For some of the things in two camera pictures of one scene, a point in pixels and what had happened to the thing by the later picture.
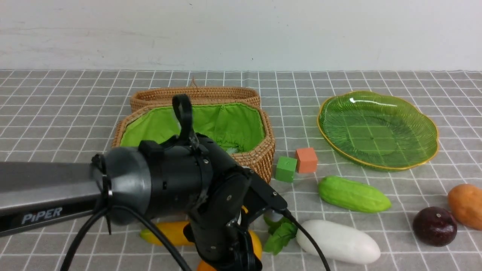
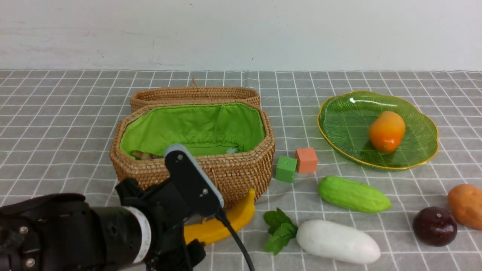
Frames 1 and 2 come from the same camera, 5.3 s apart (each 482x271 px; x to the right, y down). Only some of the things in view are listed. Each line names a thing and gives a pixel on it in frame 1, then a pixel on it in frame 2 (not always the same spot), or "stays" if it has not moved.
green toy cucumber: [351, 195] stays
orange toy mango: [209, 265] to [386, 130]
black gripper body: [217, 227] to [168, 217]
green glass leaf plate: [377, 131] stays
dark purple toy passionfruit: [434, 226] stays
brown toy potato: [464, 201] stays
